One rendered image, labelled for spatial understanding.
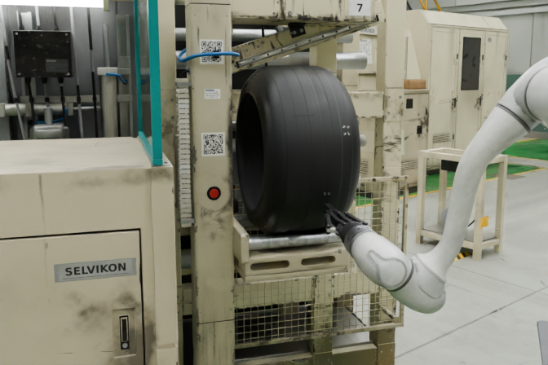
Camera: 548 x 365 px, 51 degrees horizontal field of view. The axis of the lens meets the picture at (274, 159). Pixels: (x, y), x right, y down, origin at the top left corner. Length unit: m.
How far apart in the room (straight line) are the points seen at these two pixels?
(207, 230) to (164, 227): 0.75
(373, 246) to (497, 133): 0.40
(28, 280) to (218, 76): 0.93
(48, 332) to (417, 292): 0.87
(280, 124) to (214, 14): 0.41
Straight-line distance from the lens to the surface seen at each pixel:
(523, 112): 1.45
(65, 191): 1.12
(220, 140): 1.83
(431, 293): 1.54
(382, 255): 1.41
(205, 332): 2.00
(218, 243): 1.90
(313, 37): 2.32
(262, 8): 2.13
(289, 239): 1.88
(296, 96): 1.75
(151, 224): 1.14
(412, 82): 6.99
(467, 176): 1.46
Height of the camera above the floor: 1.45
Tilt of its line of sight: 9 degrees down
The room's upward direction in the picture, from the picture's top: straight up
